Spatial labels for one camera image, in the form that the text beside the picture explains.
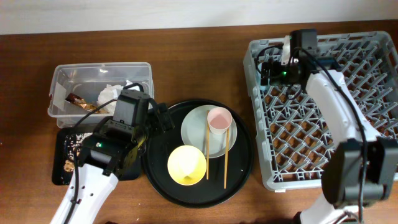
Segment food scraps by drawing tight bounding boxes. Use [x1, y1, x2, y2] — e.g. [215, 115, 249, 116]
[63, 133, 92, 173]

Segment white napkin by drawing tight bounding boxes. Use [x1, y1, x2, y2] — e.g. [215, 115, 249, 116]
[97, 84, 124, 113]

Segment gold foil wrapper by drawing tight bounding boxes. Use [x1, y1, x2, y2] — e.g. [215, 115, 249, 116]
[65, 93, 100, 111]

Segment yellow bowl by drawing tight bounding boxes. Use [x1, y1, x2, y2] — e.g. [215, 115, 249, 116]
[167, 145, 207, 186]

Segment pink cup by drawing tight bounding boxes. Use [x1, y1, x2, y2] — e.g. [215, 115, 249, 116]
[207, 107, 233, 135]

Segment wooden chopstick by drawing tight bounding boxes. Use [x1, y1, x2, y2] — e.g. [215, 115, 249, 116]
[223, 128, 229, 189]
[206, 110, 210, 180]

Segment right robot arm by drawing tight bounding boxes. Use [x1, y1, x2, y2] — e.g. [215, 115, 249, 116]
[260, 57, 397, 223]

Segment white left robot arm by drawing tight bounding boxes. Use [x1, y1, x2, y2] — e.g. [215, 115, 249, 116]
[51, 103, 174, 223]

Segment grey dishwasher rack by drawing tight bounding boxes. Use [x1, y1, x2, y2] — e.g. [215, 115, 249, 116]
[243, 31, 397, 192]

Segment black rectangular tray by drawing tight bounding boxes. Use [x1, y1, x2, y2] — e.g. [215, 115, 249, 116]
[51, 126, 143, 186]

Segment clear plastic bin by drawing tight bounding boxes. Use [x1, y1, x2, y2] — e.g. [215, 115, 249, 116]
[47, 62, 155, 128]

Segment round black tray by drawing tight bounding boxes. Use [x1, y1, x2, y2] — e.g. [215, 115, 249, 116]
[142, 99, 254, 208]

